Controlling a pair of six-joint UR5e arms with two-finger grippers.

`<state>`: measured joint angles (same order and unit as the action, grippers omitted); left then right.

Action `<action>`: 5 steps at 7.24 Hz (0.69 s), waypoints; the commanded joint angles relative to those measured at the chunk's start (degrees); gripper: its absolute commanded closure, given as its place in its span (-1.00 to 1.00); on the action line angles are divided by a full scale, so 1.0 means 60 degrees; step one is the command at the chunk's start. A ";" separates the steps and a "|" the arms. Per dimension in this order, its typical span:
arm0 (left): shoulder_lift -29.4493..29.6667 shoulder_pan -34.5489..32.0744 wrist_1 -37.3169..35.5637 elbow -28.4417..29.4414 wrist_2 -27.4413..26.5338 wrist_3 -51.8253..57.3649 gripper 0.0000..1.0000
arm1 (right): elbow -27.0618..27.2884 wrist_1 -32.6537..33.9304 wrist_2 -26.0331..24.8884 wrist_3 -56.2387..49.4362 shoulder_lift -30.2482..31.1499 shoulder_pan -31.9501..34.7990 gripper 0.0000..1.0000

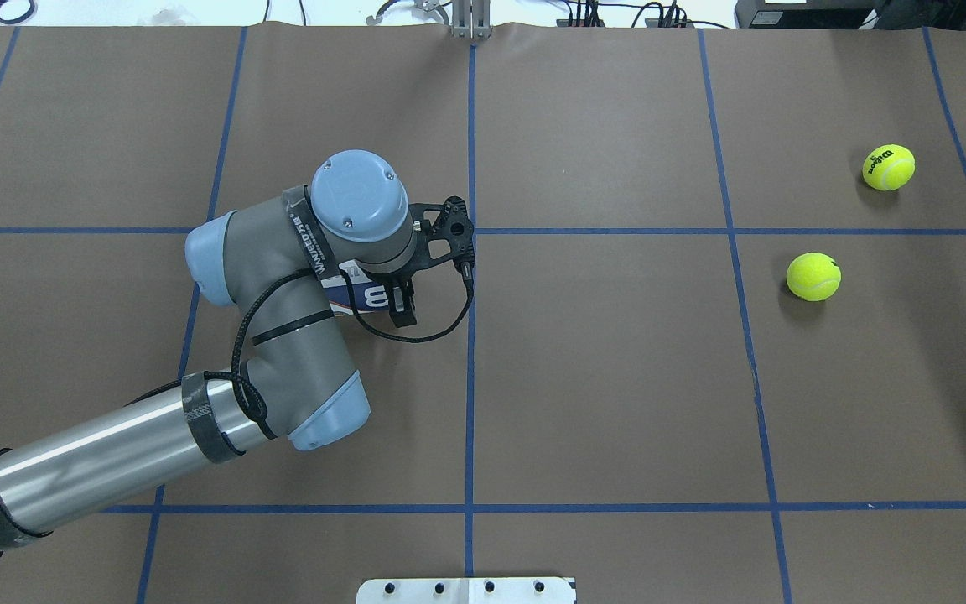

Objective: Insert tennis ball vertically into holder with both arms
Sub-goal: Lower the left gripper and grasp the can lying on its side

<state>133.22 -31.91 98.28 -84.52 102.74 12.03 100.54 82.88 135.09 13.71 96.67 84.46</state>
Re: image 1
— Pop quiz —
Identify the Wilson tennis ball can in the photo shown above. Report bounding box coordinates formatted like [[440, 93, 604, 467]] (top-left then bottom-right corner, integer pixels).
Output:
[[319, 261, 390, 315]]

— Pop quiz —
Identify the yellow tennis ball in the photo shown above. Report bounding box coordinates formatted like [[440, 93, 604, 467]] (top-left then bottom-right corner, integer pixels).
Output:
[[785, 253, 842, 302]]

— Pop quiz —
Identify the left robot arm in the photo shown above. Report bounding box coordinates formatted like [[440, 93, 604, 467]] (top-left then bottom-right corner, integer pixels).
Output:
[[0, 149, 415, 553]]

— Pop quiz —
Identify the tennis ball with Wilson logo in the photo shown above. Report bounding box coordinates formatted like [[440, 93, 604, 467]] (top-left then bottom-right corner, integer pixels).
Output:
[[861, 143, 916, 191]]

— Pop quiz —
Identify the left black camera cable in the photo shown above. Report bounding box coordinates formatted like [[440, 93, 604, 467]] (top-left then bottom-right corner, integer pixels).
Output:
[[127, 268, 475, 441]]

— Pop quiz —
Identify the aluminium frame post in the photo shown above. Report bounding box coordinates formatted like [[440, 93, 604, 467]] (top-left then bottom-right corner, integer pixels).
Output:
[[448, 0, 493, 41]]

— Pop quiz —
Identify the white camera stand base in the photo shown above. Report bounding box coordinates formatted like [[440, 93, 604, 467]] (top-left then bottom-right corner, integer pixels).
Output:
[[356, 576, 579, 603]]

